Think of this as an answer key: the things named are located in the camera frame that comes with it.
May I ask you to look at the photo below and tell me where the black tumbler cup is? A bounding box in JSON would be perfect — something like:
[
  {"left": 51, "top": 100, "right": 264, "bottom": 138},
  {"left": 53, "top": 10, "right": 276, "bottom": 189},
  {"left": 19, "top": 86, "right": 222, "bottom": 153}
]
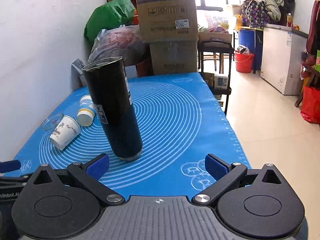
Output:
[{"left": 82, "top": 57, "right": 143, "bottom": 161}]

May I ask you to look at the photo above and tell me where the white paper cup with print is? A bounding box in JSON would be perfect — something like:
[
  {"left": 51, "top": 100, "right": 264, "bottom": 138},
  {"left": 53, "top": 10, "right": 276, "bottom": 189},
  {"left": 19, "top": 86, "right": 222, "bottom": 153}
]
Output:
[{"left": 49, "top": 115, "right": 80, "bottom": 151}]

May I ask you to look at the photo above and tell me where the blue white paper cup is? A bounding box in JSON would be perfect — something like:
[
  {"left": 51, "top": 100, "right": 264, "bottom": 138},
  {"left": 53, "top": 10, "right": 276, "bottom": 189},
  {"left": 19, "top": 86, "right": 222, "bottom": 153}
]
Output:
[{"left": 77, "top": 95, "right": 95, "bottom": 127}]

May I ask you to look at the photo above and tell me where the clear glass jar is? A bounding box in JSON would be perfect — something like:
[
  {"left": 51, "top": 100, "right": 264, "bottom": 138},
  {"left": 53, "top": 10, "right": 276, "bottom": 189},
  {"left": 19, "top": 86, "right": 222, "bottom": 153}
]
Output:
[{"left": 41, "top": 113, "right": 64, "bottom": 133}]

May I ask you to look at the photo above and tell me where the blue silicone baking mat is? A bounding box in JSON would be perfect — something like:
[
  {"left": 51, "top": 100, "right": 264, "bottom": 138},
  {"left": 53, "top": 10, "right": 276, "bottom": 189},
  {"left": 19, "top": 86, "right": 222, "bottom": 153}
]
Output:
[{"left": 3, "top": 72, "right": 252, "bottom": 201}]

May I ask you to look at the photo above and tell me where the red plastic bucket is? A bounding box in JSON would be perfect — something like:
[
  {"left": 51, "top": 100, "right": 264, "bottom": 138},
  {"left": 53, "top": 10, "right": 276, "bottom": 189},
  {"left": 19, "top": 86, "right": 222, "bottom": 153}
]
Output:
[{"left": 234, "top": 45, "right": 254, "bottom": 74}]

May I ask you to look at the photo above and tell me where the white chest freezer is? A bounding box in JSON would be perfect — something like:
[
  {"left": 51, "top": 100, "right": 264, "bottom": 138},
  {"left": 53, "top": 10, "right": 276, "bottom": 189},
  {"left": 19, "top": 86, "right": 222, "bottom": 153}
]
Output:
[{"left": 260, "top": 24, "right": 308, "bottom": 96}]

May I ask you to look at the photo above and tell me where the blue plastic barrel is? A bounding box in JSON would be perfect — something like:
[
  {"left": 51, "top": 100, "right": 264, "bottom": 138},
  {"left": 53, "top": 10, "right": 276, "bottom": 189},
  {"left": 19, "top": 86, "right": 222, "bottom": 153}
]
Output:
[{"left": 238, "top": 27, "right": 264, "bottom": 73}]

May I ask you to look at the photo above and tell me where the black metal rack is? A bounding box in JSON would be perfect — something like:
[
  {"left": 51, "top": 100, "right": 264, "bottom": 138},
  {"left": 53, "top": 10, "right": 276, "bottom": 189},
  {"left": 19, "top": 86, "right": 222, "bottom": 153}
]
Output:
[{"left": 197, "top": 40, "right": 234, "bottom": 115}]

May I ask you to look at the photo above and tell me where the clear plastic bag with clothes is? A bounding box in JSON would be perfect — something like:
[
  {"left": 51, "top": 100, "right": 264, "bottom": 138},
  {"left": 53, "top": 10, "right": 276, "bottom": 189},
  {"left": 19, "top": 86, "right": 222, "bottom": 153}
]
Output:
[{"left": 88, "top": 25, "right": 150, "bottom": 66}]

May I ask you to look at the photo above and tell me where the lower cardboard box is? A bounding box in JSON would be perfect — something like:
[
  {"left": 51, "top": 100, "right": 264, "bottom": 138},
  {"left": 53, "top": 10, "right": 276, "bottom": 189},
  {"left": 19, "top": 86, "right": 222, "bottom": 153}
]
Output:
[{"left": 150, "top": 41, "right": 197, "bottom": 75}]

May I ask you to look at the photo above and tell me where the cardboard box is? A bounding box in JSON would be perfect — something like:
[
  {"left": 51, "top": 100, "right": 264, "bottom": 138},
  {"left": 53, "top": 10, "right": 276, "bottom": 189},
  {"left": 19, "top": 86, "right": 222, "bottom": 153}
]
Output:
[
  {"left": 136, "top": 0, "right": 198, "bottom": 42},
  {"left": 150, "top": 41, "right": 197, "bottom": 75}
]

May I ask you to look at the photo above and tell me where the floral fabric bag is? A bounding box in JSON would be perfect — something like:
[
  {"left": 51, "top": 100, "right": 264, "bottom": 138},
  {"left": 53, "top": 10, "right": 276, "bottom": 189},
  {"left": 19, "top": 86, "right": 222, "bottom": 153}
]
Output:
[{"left": 241, "top": 0, "right": 271, "bottom": 28}]

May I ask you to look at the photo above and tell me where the green plastic bag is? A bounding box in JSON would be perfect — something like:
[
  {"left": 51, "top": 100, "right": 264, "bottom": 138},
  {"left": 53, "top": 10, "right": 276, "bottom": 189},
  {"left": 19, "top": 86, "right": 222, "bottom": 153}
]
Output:
[{"left": 84, "top": 0, "right": 135, "bottom": 45}]

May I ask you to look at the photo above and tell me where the upper cardboard box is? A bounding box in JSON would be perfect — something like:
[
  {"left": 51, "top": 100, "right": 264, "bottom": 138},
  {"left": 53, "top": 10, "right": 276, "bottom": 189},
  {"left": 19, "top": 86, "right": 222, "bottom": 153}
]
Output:
[{"left": 136, "top": 0, "right": 198, "bottom": 42}]

